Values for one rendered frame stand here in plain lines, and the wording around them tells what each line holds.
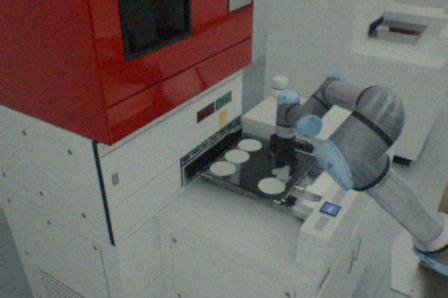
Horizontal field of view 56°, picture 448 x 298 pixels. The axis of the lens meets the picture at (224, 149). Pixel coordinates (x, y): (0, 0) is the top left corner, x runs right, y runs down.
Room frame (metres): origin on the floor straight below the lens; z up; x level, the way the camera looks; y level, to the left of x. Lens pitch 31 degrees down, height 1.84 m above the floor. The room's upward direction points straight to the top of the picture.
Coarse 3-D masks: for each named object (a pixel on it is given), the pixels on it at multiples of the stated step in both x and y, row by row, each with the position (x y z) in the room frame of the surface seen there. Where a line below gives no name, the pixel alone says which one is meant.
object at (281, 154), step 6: (270, 138) 1.29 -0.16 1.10; (276, 138) 1.27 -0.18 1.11; (282, 138) 1.27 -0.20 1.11; (288, 138) 1.26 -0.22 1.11; (294, 138) 1.28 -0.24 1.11; (270, 144) 1.29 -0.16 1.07; (276, 144) 1.28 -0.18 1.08; (282, 144) 1.28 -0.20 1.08; (270, 150) 1.29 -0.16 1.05; (276, 150) 1.28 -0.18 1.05; (282, 150) 1.28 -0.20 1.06; (288, 150) 1.29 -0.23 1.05; (270, 156) 1.30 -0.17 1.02; (276, 156) 1.25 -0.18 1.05; (282, 156) 1.26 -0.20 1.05; (288, 156) 1.26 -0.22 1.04; (294, 156) 1.28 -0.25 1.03; (276, 162) 1.26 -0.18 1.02; (282, 162) 1.26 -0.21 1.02; (288, 162) 1.27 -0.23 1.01; (276, 168) 1.25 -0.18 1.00
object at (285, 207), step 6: (204, 180) 1.42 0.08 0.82; (210, 180) 1.41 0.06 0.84; (222, 186) 1.38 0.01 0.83; (228, 186) 1.36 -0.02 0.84; (234, 192) 1.35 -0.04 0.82; (240, 192) 1.33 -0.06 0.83; (252, 198) 1.30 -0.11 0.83; (258, 198) 1.29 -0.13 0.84; (270, 204) 1.26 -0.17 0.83; (276, 204) 1.25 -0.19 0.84; (282, 204) 1.23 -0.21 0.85; (288, 204) 1.23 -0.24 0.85; (282, 210) 1.23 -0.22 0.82; (288, 210) 1.22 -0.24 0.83
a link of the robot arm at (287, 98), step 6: (288, 90) 1.32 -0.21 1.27; (282, 96) 1.28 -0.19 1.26; (288, 96) 1.27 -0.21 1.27; (294, 96) 1.27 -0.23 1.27; (282, 102) 1.27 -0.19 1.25; (288, 102) 1.26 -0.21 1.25; (294, 102) 1.26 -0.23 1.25; (282, 108) 1.26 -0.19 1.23; (276, 114) 1.29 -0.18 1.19; (282, 114) 1.26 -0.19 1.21; (276, 120) 1.29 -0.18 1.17; (282, 120) 1.27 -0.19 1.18; (282, 126) 1.26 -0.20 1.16; (288, 126) 1.26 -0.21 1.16
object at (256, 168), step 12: (264, 144) 1.58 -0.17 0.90; (252, 156) 1.49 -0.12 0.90; (264, 156) 1.49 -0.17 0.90; (300, 156) 1.49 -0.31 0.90; (312, 156) 1.49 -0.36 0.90; (204, 168) 1.40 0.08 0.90; (240, 168) 1.40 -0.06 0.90; (252, 168) 1.40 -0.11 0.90; (264, 168) 1.40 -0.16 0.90; (300, 168) 1.40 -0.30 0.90; (228, 180) 1.32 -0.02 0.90; (240, 180) 1.32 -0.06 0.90; (252, 180) 1.32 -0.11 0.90; (288, 180) 1.32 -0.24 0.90; (264, 192) 1.24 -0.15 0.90
